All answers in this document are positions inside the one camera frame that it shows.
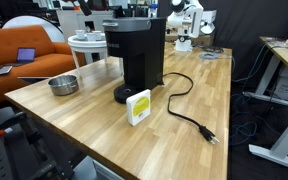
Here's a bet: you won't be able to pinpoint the white box yellow label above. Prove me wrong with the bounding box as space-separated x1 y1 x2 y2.
125 88 152 127

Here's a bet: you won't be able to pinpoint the white round stand black top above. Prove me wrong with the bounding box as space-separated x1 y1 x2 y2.
67 32 109 78

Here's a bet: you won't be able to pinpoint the black metal cart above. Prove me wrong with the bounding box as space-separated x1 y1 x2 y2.
0 111 85 180

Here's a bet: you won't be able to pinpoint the light blue coiled cable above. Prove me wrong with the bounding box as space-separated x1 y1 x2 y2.
198 51 219 61

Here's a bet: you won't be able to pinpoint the black coiled cable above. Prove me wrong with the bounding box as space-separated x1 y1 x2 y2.
197 44 225 54

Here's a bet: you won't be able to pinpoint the coffee pod orange red lid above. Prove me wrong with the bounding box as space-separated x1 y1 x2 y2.
75 29 87 40

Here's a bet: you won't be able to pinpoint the black coffee maker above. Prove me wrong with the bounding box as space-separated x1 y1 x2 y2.
101 16 168 104

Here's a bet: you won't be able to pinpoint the open laptop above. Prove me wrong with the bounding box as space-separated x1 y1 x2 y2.
4 47 37 67

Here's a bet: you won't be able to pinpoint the wooden desk white legs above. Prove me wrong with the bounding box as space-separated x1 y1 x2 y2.
243 35 288 174

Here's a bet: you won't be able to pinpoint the orange sofa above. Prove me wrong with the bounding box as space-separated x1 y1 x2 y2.
0 25 87 109

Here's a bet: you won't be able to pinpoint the white background cabinet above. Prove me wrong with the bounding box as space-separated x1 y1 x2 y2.
56 9 115 43

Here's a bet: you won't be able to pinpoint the coffee pod pink lid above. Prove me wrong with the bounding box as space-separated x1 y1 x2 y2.
85 31 97 42

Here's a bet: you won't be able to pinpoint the black bar object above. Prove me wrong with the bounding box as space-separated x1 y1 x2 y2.
77 0 93 17

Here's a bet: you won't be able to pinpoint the coffee pod yellow lid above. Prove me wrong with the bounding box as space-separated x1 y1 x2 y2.
93 30 103 41

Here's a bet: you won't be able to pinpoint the black power cord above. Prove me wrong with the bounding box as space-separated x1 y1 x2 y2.
162 72 220 146

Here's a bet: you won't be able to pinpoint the stainless steel pot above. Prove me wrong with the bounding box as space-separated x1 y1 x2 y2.
47 74 80 97

